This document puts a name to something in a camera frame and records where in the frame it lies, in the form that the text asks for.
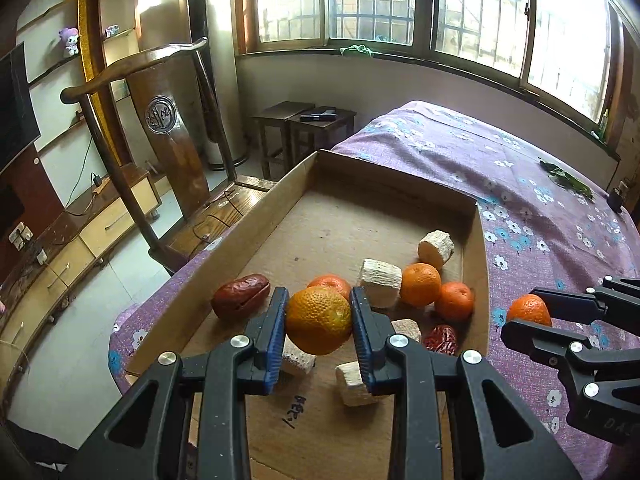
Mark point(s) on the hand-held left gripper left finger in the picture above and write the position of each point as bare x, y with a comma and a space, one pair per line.
277, 342

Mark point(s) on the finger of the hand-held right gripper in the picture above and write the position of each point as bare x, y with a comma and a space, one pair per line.
575, 302
535, 337

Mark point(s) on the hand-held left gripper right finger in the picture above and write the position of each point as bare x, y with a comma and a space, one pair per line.
361, 345

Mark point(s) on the orange mandarin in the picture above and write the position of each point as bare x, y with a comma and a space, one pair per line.
455, 302
330, 284
319, 320
420, 285
529, 310

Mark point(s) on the large wrinkled red date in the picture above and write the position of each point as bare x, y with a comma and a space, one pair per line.
240, 296

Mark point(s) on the small dark red date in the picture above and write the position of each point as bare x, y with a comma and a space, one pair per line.
441, 340

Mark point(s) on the shallow cardboard box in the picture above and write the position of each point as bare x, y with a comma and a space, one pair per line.
330, 220

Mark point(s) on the purple floral tablecloth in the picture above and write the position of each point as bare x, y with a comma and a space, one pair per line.
525, 200

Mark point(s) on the green leaves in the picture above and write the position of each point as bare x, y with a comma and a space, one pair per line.
567, 180

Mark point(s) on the green bottle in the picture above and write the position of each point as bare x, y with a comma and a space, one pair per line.
604, 125

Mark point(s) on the wooden television cabinet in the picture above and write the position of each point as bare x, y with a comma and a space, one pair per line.
105, 220

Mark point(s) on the dark wooden stool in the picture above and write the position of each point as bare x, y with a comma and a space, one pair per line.
325, 130
275, 120

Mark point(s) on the black remote control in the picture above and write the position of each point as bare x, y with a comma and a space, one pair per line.
317, 115

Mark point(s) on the dark wooden chair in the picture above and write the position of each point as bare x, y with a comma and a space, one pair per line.
165, 125

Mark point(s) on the tall standing air conditioner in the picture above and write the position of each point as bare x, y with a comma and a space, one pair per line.
220, 70

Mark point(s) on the white power strip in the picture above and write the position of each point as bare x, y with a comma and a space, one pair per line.
20, 236

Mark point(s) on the green cloth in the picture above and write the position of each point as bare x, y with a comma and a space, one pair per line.
359, 50

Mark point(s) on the barred window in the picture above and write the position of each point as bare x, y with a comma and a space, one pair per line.
380, 5

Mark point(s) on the black flat television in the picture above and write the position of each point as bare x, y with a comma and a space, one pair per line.
15, 110

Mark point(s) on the purple plush toy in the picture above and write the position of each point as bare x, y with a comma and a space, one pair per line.
70, 41

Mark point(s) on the white wall plug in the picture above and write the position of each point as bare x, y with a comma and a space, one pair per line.
42, 257

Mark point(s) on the yellow wooden post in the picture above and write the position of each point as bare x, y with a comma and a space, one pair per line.
92, 35

